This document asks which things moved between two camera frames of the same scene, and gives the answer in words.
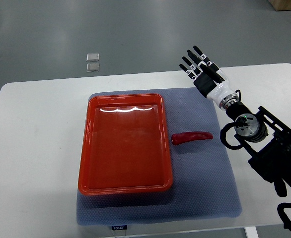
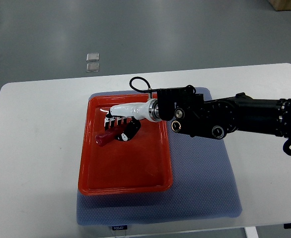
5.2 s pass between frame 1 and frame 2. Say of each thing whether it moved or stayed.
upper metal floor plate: stayed
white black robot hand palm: moved
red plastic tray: stayed
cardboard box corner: stayed
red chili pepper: moved
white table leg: stayed
